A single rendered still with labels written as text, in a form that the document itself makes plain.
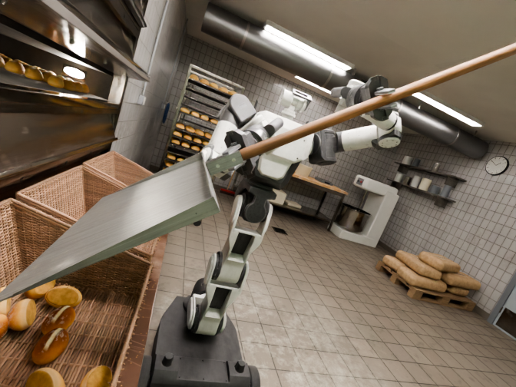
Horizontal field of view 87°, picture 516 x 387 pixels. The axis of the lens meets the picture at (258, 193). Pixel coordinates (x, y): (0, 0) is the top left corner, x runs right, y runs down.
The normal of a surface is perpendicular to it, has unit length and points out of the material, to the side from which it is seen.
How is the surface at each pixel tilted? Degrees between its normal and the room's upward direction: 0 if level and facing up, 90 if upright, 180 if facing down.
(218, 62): 90
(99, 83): 90
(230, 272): 92
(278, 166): 91
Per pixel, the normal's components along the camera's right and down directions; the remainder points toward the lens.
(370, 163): 0.22, 0.27
